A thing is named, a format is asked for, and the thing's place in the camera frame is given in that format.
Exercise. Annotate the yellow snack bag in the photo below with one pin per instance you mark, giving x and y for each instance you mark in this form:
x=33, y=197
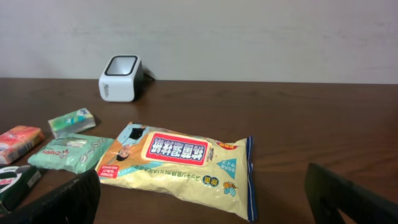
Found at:
x=195, y=169

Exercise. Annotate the white barcode scanner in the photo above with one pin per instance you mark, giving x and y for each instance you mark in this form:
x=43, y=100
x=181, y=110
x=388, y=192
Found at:
x=124, y=79

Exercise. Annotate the dark green small box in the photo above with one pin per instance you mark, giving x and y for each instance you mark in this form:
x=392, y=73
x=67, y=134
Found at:
x=16, y=183

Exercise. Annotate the green wet wipes pack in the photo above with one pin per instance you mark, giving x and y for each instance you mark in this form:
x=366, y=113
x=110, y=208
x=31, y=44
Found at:
x=75, y=153

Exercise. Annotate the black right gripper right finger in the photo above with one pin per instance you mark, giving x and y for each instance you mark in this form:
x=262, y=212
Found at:
x=330, y=194

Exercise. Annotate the orange tissue pack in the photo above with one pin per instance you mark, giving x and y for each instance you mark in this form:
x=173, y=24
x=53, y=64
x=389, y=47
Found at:
x=18, y=141

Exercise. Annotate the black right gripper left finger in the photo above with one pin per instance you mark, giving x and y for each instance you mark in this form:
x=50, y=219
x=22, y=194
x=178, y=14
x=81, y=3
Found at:
x=76, y=201

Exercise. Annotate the green tissue pack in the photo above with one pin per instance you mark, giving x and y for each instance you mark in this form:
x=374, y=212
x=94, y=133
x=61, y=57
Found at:
x=74, y=122

